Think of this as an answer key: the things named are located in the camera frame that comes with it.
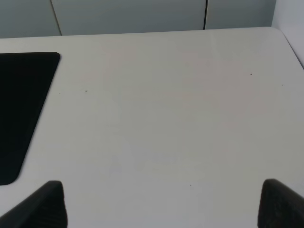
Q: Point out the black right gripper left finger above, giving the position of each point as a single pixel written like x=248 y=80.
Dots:
x=44 y=208

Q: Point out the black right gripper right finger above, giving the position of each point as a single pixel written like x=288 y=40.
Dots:
x=280 y=206

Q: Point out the black mouse pad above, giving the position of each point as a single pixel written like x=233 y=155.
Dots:
x=25 y=79

